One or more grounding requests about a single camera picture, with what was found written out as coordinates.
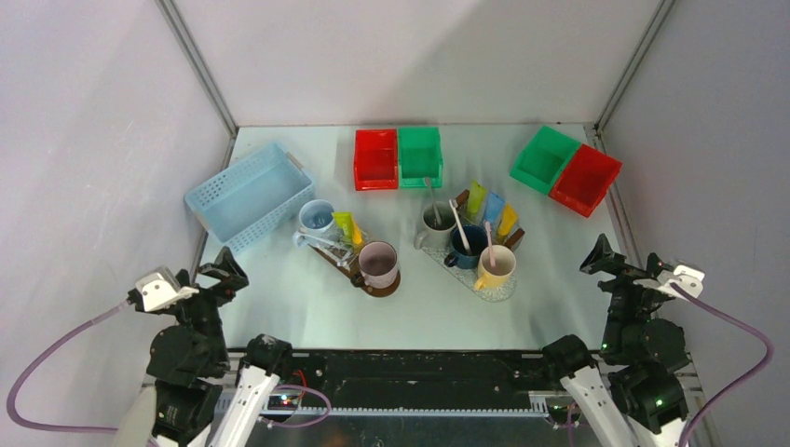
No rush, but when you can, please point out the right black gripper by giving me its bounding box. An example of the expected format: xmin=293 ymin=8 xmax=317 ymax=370
xmin=578 ymin=231 xmax=669 ymax=355

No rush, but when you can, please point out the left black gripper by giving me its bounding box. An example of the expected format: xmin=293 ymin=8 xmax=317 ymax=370
xmin=167 ymin=244 xmax=248 ymax=368

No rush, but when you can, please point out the light blue mug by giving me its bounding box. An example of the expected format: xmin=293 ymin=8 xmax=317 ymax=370
xmin=294 ymin=199 xmax=336 ymax=236

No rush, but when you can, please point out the light blue toothbrush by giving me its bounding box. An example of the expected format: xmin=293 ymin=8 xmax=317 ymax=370
xmin=293 ymin=231 xmax=354 ymax=267

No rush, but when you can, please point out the brown ended acrylic rack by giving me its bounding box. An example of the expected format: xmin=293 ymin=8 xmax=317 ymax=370
xmin=455 ymin=189 xmax=525 ymax=252

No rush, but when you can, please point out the cream yellow mug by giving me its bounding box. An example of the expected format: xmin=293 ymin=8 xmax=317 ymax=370
xmin=473 ymin=245 xmax=517 ymax=291

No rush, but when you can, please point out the clear acrylic holder rack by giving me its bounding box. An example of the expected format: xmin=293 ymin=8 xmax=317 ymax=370
xmin=308 ymin=225 xmax=361 ymax=276

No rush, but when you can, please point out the pink toothbrush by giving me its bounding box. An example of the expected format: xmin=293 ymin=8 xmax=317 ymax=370
xmin=484 ymin=220 xmax=497 ymax=270

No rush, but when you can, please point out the dark blue mug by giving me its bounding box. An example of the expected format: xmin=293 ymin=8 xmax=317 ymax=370
xmin=443 ymin=224 xmax=487 ymax=270

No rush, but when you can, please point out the mauve pink mug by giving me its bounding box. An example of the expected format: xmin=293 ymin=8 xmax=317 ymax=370
xmin=350 ymin=241 xmax=400 ymax=289

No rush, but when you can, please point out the white toothbrush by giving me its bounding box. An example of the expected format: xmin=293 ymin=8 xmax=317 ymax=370
xmin=448 ymin=198 xmax=471 ymax=255

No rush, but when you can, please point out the grey mug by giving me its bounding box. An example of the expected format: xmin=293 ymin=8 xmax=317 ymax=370
xmin=414 ymin=201 xmax=456 ymax=250

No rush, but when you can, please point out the grey toothbrush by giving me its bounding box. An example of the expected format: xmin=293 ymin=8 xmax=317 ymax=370
xmin=423 ymin=176 xmax=443 ymax=226

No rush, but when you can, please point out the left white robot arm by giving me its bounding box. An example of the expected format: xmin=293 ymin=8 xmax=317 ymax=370
xmin=127 ymin=247 xmax=294 ymax=446

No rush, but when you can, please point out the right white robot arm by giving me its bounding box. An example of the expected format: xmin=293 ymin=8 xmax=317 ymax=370
xmin=541 ymin=234 xmax=704 ymax=446

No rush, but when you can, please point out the red toothpaste bin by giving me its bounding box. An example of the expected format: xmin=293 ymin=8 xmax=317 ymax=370
xmin=549 ymin=144 xmax=622 ymax=218

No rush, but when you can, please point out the green toothbrush bin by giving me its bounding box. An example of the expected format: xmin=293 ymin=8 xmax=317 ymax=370
xmin=510 ymin=126 xmax=581 ymax=196

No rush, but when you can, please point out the brown wooden oval tray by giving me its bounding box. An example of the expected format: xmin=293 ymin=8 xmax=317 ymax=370
xmin=311 ymin=246 xmax=401 ymax=298

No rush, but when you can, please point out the clear glass oval tray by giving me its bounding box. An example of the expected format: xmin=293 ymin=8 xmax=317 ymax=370
xmin=422 ymin=248 xmax=517 ymax=303

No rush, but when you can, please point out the light blue plastic basket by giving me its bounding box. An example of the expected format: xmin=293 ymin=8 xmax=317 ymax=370
xmin=184 ymin=142 xmax=315 ymax=254

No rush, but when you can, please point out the red plastic bin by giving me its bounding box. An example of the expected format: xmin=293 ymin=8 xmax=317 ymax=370
xmin=352 ymin=129 xmax=399 ymax=191

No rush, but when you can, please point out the green plastic bin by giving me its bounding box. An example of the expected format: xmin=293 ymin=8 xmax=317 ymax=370
xmin=397 ymin=127 xmax=443 ymax=189

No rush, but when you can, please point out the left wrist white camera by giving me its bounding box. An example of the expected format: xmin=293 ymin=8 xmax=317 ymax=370
xmin=131 ymin=265 xmax=198 ymax=313

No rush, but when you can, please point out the wrist white camera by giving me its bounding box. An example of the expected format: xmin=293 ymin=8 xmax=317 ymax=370
xmin=633 ymin=264 xmax=705 ymax=300
xmin=131 ymin=265 xmax=198 ymax=313

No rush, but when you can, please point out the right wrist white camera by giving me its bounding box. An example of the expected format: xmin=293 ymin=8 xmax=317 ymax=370
xmin=633 ymin=264 xmax=705 ymax=300

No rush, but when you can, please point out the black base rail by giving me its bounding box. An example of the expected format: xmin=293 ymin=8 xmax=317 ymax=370
xmin=278 ymin=349 xmax=563 ymax=413

